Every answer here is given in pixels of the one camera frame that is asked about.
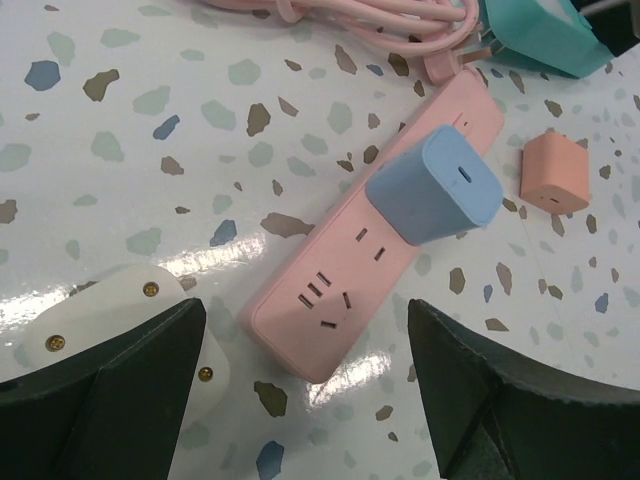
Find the pink power strip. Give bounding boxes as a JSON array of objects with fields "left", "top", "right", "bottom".
[{"left": 239, "top": 72, "right": 504, "bottom": 384}]

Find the pink coiled power cord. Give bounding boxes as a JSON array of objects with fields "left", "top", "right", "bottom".
[{"left": 199, "top": 0, "right": 494, "bottom": 85}]

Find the orange plug adapter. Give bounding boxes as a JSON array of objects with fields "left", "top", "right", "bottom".
[{"left": 519, "top": 132, "right": 590, "bottom": 215}]

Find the blue plug adapter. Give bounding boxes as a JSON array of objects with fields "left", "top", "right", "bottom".
[{"left": 365, "top": 126, "right": 503, "bottom": 246}]

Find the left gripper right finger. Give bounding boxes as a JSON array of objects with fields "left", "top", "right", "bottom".
[{"left": 408, "top": 300, "right": 639, "bottom": 479}]

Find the teal triangular socket base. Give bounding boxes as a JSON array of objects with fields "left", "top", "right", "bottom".
[{"left": 479, "top": 0, "right": 614, "bottom": 78}]

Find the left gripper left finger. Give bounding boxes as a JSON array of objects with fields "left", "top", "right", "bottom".
[{"left": 1, "top": 298, "right": 206, "bottom": 479}]

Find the white square plug adapter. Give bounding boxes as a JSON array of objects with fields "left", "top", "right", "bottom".
[{"left": 19, "top": 265, "right": 230, "bottom": 430}]

